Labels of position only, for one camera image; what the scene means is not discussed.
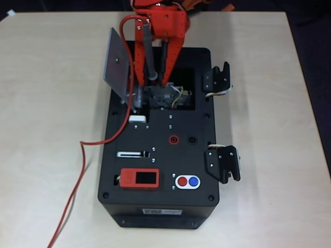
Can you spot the red push button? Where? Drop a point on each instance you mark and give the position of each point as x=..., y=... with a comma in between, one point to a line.
x=182, y=181

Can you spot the grey hinged door panel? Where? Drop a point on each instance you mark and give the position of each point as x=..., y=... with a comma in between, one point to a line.
x=113, y=64

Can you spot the black task board box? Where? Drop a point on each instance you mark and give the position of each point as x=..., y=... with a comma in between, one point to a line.
x=181, y=160

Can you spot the white angle sensor unit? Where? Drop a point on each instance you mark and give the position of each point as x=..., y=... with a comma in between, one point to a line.
x=137, y=118

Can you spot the red display module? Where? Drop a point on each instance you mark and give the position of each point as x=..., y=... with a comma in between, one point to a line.
x=128, y=178

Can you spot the white label sticker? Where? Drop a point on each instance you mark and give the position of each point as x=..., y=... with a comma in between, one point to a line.
x=162, y=211

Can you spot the small white connector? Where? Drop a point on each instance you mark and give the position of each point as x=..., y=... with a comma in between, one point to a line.
x=11, y=13

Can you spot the grey test probe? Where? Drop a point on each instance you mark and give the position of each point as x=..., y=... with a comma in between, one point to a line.
x=149, y=51

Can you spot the blue push button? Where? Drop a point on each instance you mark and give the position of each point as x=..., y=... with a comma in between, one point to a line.
x=194, y=181

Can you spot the black corner block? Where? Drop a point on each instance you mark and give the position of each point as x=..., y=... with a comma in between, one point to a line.
x=132, y=46

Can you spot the red banana socket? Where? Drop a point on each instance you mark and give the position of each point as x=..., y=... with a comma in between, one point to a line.
x=173, y=140

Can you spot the white slider with black knob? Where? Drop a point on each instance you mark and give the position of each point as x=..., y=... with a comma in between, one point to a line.
x=129, y=154

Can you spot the red printed robot arm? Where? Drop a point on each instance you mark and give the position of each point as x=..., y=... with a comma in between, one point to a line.
x=150, y=2

